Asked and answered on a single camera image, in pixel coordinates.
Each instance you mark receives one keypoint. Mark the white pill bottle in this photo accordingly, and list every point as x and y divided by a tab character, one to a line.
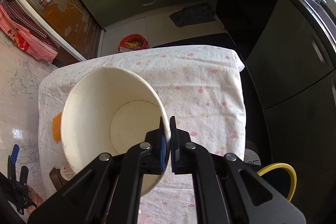
67	173

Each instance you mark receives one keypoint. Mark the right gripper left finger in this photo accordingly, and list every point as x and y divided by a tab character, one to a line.
108	189

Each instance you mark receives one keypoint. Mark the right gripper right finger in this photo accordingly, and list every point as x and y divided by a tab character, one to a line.
228	190

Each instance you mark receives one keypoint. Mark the orange textured sponge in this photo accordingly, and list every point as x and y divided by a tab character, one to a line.
56	127

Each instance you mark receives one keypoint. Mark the red checkered apron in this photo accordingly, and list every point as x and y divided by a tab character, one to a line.
24	40

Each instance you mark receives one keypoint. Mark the yellow rim trash bin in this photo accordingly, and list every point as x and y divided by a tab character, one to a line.
282	177

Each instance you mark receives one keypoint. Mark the person left hand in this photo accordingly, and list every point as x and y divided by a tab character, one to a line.
36	198

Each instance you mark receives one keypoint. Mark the white paper bowl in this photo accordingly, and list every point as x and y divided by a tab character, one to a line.
109	110

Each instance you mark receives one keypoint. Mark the glass sliding door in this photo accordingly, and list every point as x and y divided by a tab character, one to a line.
64	25

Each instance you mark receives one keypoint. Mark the red floor basket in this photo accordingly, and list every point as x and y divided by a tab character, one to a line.
133	42

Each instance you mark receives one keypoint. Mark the dark floor mat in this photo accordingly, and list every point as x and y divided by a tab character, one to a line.
192	15

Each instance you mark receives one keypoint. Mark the floral white tablecloth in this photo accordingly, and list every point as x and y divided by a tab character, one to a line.
198	85

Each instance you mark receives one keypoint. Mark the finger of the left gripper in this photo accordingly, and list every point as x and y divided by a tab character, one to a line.
23	175
14	154

